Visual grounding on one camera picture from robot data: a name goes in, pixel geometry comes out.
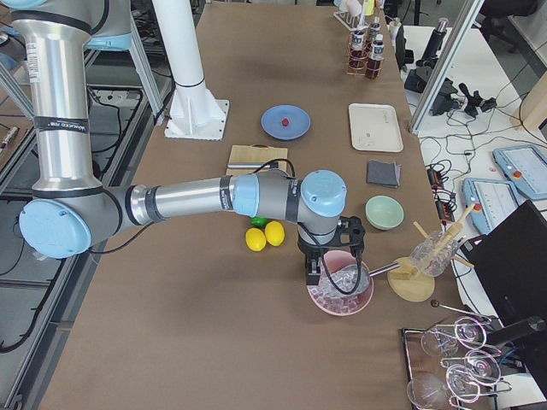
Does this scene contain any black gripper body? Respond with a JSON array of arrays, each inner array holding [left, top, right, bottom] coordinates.
[[297, 230, 338, 278]]

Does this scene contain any green lime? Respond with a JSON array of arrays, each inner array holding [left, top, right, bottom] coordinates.
[[250, 216, 269, 229]]

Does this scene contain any grey folded cloth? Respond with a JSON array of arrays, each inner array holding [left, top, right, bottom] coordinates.
[[367, 160, 401, 189]]

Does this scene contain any dark tea bottle front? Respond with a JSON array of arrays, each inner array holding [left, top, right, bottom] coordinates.
[[365, 34, 385, 79]]

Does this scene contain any metal ice scoop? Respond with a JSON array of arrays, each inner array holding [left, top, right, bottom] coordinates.
[[333, 262, 400, 295]]

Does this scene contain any wooden cutting board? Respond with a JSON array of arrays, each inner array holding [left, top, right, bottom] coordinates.
[[226, 145, 288, 175]]

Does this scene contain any dark tea bottle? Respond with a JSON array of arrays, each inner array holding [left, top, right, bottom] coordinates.
[[365, 34, 385, 79], [348, 26, 367, 74], [368, 16, 380, 42]]

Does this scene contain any aluminium frame post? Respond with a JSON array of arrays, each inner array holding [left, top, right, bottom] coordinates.
[[409, 0, 484, 135]]

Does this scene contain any yellow lemon near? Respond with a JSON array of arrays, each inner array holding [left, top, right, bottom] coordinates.
[[245, 227, 267, 252]]

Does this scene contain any dark tea bottle back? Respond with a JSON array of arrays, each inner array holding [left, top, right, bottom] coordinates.
[[368, 16, 380, 42]]

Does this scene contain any dark tea bottle middle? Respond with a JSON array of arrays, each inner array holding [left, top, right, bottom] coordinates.
[[348, 26, 367, 74]]

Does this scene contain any teach pendant far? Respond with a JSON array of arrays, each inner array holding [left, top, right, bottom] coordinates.
[[492, 145, 547, 201]]

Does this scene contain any teach pendant near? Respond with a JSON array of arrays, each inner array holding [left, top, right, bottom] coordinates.
[[462, 178, 525, 234]]

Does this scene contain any blue plate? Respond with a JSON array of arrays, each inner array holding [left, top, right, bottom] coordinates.
[[261, 104, 311, 141]]

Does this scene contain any cream rabbit tray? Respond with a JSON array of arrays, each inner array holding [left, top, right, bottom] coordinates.
[[349, 102, 403, 153]]

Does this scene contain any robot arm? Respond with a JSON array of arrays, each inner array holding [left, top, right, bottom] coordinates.
[[9, 1, 348, 284]]

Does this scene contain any pink cup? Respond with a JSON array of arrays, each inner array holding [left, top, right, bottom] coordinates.
[[345, 0, 362, 17]]

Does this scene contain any black thermos bottle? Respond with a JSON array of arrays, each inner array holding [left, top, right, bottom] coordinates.
[[421, 17, 449, 63]]

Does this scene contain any pink bowl with ice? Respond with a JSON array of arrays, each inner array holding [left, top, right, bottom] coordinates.
[[308, 250, 373, 316]]

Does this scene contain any teach pendant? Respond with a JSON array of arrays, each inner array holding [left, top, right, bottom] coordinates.
[[492, 145, 547, 201], [462, 178, 525, 234]]

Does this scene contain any steel muddler black cap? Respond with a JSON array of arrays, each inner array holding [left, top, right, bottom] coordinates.
[[227, 160, 279, 170]]

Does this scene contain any wooden cup tree stand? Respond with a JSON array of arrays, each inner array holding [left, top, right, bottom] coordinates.
[[387, 204, 476, 302]]

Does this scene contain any black monitor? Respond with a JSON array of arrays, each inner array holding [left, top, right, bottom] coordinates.
[[462, 200, 546, 325]]

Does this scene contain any green bowl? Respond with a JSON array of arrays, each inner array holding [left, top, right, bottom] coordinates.
[[365, 196, 404, 231]]

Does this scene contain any wine glass rack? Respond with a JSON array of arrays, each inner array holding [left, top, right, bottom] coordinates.
[[401, 316, 512, 409]]

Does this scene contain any clear glass mug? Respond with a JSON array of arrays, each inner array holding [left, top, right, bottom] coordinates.
[[410, 231, 458, 278]]

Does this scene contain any copper wire bottle rack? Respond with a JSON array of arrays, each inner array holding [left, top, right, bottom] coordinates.
[[346, 29, 385, 79]]

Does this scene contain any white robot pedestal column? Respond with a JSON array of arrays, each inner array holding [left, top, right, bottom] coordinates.
[[153, 0, 229, 141]]

